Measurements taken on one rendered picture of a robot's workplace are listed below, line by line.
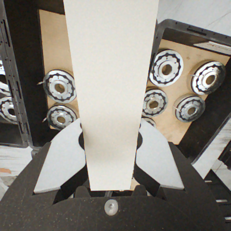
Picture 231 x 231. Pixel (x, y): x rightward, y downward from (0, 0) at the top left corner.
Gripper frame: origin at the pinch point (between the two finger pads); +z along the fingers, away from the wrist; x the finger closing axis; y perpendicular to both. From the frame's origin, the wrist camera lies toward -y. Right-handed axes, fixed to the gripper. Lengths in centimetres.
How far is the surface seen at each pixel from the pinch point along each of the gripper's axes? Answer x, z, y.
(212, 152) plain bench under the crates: 69, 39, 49
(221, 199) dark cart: 123, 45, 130
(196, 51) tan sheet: 25.8, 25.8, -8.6
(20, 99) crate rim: -22.9, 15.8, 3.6
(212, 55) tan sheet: 31.2, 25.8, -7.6
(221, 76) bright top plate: 34.2, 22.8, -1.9
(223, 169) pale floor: 209, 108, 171
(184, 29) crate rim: 14.8, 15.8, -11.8
